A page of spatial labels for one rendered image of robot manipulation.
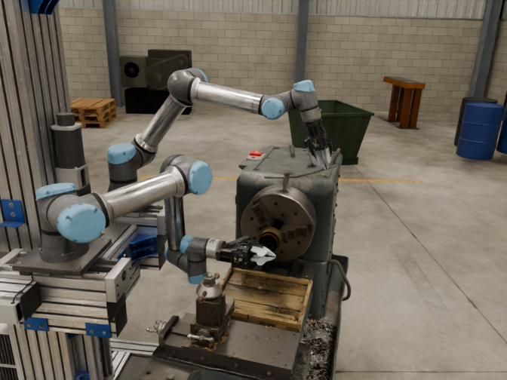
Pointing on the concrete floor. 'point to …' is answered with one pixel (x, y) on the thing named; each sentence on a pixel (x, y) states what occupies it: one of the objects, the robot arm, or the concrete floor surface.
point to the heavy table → (404, 101)
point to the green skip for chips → (335, 127)
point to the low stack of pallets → (93, 111)
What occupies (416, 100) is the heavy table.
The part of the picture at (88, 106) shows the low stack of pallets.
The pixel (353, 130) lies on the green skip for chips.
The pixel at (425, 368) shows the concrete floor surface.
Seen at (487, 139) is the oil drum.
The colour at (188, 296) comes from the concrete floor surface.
